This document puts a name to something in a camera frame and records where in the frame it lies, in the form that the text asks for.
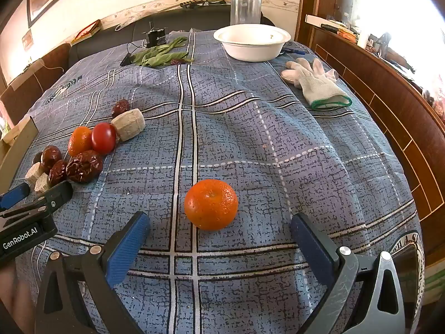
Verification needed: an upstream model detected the white bowl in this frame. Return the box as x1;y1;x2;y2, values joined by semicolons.
213;24;291;61

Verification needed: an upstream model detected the white flat box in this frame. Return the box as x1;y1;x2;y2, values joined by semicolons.
305;14;343;28

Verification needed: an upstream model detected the brown armchair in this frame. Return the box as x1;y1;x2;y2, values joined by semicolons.
0;43;72;126

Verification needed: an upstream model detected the large orange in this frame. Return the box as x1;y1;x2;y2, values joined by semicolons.
184;179;239;231

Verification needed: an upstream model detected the small orange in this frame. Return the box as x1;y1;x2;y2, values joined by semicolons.
68;126;94;157

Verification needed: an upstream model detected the person's left forearm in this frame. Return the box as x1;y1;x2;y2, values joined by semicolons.
0;261;35;321

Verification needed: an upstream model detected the white glove green cuff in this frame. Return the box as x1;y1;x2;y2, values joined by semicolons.
295;58;353;109

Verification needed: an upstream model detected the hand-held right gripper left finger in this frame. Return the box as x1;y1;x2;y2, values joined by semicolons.
35;212;151;334

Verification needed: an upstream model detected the pile of green bean pods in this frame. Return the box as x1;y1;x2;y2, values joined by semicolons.
130;36;193;68

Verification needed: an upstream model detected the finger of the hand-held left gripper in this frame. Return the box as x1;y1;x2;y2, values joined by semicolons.
0;183;31;210
0;181;74;221

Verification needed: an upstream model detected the blue plaid blanket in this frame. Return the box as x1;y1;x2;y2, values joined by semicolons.
9;31;423;334

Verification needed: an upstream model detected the cardboard box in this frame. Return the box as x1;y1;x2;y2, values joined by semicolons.
0;116;39;195

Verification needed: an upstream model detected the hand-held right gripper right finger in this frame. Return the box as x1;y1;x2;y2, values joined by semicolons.
291;213;406;334

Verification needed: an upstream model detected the large dried red date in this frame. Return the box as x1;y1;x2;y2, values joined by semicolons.
66;150;104;184

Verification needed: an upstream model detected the black electronic device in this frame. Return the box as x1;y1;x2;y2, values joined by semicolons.
144;22;167;47

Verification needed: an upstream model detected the large pale yam piece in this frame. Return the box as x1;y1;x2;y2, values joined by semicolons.
111;109;146;142

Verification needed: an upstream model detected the red tray box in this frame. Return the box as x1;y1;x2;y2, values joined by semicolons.
70;20;102;45

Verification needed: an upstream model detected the white knit glove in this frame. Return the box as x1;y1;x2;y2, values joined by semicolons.
281;59;313;87

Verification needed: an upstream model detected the white charger cable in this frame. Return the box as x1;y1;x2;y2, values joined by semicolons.
38;57;68;73

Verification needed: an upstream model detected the red tomato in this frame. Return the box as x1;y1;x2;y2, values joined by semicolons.
91;122;117;154

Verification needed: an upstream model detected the wooden headboard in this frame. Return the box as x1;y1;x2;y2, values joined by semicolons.
304;14;445;268

